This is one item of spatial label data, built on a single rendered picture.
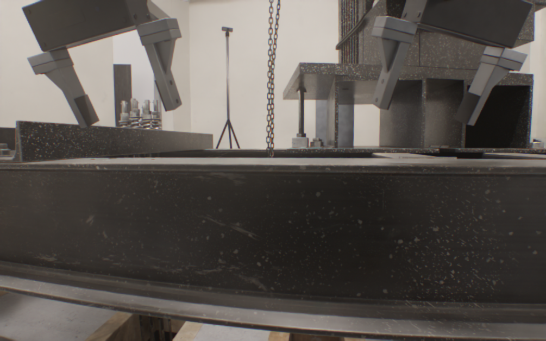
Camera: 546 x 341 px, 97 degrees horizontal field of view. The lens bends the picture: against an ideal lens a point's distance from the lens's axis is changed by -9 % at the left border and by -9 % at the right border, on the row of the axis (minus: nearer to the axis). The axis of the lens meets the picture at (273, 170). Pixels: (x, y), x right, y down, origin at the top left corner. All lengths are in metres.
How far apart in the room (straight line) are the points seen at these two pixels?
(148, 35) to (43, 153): 0.36
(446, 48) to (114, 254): 0.97
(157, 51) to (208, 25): 3.33
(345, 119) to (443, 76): 0.60
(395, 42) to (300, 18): 3.12
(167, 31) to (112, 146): 0.46
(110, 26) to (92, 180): 0.31
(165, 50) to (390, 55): 0.27
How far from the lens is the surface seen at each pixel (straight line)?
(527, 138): 1.03
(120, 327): 1.27
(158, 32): 0.35
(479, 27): 0.40
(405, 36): 0.36
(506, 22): 0.42
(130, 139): 0.81
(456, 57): 0.95
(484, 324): 0.53
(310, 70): 0.75
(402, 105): 0.96
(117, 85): 7.99
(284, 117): 3.18
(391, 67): 0.36
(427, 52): 0.90
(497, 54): 0.44
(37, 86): 1.97
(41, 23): 0.42
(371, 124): 3.22
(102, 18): 0.37
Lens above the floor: 0.69
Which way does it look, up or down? 6 degrees down
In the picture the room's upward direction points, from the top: straight up
